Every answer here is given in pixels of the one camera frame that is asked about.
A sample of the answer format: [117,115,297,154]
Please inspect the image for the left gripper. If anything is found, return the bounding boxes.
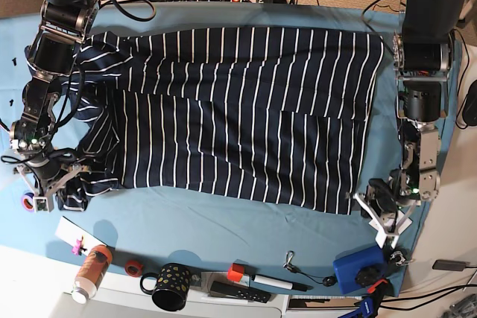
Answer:
[353,178,414,248]

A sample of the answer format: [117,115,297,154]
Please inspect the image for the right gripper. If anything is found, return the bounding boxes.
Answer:
[16,150,89,212]

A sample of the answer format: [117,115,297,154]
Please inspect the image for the navy white striped t-shirt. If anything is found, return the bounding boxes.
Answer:
[57,27,385,214]

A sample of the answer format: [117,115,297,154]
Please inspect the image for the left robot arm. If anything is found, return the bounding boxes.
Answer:
[354,0,465,248]

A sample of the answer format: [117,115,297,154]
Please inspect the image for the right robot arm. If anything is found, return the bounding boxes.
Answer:
[1,0,98,212]

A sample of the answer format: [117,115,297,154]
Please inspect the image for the purple tape roll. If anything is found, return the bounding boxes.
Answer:
[21,192,35,212]

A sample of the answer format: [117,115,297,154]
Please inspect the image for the white square card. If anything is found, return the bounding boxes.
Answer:
[398,218,412,235]

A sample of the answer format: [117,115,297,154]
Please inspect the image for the blue box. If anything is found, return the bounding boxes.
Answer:
[332,246,388,295]

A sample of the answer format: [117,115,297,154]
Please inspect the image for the white paper sheet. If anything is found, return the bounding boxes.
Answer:
[54,217,105,255]

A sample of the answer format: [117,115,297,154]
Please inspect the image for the black power adapter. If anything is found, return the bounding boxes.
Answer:
[432,259,468,272]

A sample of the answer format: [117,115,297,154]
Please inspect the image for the blue clamp bottom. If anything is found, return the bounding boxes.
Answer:
[344,279,392,318]

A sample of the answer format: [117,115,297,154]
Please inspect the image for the pink clip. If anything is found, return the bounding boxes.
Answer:
[72,239,83,255]

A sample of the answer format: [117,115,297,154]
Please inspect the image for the metal carabiner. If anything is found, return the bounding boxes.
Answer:
[283,250,294,271]

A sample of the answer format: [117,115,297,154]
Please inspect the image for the orange bottle white cap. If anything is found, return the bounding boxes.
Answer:
[72,245,113,304]

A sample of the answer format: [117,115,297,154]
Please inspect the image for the red tape roll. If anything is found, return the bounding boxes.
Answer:
[124,260,144,278]

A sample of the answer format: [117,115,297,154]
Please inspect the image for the white black marker pen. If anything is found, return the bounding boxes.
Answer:
[250,275,310,292]

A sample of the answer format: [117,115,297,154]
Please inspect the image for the black round object right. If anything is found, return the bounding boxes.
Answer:
[461,80,477,127]

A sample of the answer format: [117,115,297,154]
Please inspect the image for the red orange cube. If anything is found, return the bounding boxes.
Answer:
[227,263,244,282]

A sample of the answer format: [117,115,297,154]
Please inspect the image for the black remote control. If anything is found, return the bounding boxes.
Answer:
[210,281,272,303]

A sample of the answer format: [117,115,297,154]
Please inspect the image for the black mug gold leaves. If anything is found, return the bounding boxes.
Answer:
[139,263,192,312]

